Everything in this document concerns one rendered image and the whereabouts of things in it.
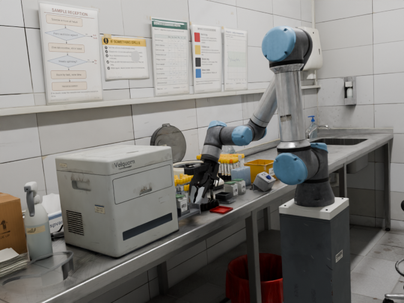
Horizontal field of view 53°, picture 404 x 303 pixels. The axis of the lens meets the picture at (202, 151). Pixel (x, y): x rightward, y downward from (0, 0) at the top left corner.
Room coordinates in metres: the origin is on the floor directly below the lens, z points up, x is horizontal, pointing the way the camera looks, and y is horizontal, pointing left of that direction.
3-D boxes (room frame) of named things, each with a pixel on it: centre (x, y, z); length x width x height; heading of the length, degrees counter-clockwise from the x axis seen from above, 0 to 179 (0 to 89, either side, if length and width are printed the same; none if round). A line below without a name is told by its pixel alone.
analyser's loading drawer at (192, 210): (1.42, 0.11, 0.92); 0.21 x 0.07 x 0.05; 141
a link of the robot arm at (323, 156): (1.51, -0.41, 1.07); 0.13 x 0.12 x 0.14; 140
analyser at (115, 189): (1.36, 0.29, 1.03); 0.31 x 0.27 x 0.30; 141
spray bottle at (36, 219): (1.21, 0.52, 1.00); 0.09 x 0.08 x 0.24; 51
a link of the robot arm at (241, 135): (1.58, -0.15, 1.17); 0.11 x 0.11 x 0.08; 50
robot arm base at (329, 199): (1.51, -0.41, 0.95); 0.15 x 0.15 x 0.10
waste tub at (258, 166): (2.05, -0.30, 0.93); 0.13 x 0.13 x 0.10; 47
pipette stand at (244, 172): (1.92, -0.18, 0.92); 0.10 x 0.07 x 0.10; 136
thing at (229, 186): (1.77, -0.12, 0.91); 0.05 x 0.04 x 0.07; 51
